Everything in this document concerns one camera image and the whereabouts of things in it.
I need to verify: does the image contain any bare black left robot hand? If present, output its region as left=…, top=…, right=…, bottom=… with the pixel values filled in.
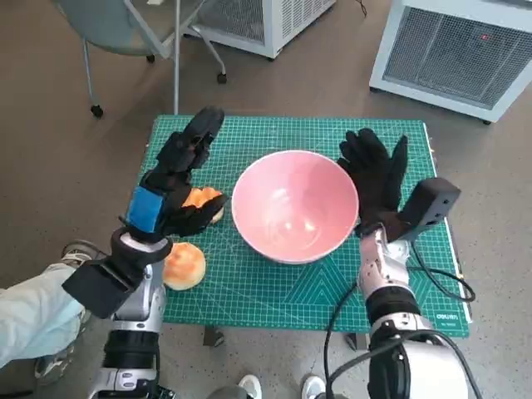
left=118, top=106, right=229, bottom=244

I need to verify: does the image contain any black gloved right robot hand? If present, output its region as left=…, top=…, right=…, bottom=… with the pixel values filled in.
left=336, top=127, right=411, bottom=242

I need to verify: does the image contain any long ridged orange bread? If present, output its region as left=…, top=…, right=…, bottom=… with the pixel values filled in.
left=180, top=186, right=226, bottom=225

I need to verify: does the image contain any pink bowl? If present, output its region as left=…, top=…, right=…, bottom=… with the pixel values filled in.
left=231, top=150, right=360, bottom=266

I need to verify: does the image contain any round bread bun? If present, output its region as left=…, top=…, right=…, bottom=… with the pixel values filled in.
left=161, top=243, right=207, bottom=291

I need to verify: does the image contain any white metal pole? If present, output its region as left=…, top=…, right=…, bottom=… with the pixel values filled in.
left=173, top=0, right=182, bottom=116

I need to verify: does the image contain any grey office chair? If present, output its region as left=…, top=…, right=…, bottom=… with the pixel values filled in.
left=53, top=0, right=229, bottom=120

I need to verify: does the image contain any white appliance unit red light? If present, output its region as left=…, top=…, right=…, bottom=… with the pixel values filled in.
left=368, top=0, right=532, bottom=125

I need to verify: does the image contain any green cutting mat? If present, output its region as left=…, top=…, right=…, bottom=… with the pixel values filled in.
left=136, top=115, right=473, bottom=337

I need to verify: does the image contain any white vented appliance unit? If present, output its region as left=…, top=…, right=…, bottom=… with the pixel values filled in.
left=182, top=0, right=337, bottom=59

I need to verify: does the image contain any white foot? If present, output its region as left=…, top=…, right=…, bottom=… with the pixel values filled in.
left=301, top=373, right=328, bottom=399
left=239, top=373, right=263, bottom=399

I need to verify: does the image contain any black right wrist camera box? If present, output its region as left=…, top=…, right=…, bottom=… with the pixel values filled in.
left=397, top=177, right=461, bottom=242

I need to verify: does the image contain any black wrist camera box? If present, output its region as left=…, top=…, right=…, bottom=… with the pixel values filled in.
left=61, top=257, right=145, bottom=320
left=397, top=177, right=461, bottom=242

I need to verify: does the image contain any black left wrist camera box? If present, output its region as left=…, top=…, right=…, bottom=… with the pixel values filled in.
left=61, top=257, right=145, bottom=320

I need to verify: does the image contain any short black camera cable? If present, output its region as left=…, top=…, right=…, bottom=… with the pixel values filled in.
left=409, top=244, right=477, bottom=303

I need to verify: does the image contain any long black robot cable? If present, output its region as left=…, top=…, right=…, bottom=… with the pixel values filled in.
left=323, top=282, right=416, bottom=399

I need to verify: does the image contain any black table bracket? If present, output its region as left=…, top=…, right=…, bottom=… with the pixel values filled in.
left=345, top=332, right=369, bottom=352
left=202, top=326, right=226, bottom=347

